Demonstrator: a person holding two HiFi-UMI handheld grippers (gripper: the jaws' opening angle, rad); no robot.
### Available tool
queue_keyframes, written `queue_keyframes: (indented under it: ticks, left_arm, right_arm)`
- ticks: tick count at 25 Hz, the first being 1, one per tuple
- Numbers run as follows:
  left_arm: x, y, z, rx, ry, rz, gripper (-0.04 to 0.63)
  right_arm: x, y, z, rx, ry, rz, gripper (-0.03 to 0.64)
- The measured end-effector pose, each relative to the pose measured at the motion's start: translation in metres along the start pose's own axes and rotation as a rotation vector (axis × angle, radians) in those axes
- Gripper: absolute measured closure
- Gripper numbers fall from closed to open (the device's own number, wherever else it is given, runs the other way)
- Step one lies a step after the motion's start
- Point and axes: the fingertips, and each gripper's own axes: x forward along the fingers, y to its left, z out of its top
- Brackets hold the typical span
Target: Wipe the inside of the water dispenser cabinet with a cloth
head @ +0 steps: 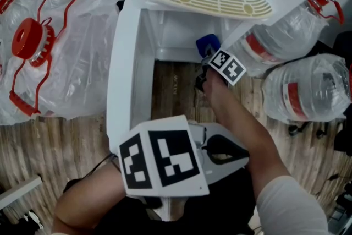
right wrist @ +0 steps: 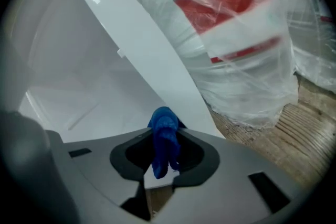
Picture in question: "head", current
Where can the white cabinet door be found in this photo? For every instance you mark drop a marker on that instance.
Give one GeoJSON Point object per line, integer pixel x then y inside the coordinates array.
{"type": "Point", "coordinates": [121, 77]}

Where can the white board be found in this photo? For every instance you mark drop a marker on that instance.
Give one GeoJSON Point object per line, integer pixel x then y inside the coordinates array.
{"type": "Point", "coordinates": [19, 191]}

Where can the clear plastic bag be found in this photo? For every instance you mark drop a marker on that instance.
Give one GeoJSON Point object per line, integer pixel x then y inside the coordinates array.
{"type": "Point", "coordinates": [90, 35]}

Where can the person's left forearm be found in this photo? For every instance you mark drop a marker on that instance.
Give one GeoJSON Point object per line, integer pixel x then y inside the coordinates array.
{"type": "Point", "coordinates": [88, 201]}

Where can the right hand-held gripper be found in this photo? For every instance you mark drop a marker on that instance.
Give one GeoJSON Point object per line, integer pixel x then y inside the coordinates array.
{"type": "Point", "coordinates": [226, 66]}

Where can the clear water bottle red label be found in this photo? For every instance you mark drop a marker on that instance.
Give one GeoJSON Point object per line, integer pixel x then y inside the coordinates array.
{"type": "Point", "coordinates": [316, 85]}
{"type": "Point", "coordinates": [283, 35]}

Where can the person's right forearm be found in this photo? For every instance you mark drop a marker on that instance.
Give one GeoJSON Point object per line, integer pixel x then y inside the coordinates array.
{"type": "Point", "coordinates": [233, 118]}

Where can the black chair base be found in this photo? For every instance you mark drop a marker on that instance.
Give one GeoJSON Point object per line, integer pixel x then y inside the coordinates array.
{"type": "Point", "coordinates": [293, 130]}

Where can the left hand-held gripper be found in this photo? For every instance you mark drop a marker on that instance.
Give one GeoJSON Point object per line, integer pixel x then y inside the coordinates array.
{"type": "Point", "coordinates": [165, 157]}

